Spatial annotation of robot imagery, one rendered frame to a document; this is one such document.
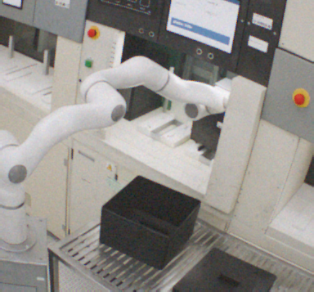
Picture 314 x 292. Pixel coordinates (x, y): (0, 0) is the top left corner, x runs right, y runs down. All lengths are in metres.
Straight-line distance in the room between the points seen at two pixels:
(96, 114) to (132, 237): 0.46
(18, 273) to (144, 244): 0.50
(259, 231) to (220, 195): 0.23
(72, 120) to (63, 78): 0.76
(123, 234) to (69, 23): 1.00
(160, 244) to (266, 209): 0.46
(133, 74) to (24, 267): 0.80
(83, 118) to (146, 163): 0.62
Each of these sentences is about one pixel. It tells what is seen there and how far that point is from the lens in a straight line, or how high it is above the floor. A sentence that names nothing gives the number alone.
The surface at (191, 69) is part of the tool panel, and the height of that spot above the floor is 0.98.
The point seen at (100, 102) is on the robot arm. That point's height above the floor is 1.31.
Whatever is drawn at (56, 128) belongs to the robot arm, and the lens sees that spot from 1.58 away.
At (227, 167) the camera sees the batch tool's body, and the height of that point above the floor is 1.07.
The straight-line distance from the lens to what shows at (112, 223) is 1.76.
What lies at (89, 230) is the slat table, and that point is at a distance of 1.91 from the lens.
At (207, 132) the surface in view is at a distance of 2.17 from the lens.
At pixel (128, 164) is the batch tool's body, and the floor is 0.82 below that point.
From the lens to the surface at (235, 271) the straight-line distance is 1.70.
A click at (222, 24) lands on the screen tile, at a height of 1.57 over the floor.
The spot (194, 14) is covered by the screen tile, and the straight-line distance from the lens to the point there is 1.81.
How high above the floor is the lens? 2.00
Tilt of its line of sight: 29 degrees down
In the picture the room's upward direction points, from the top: 10 degrees clockwise
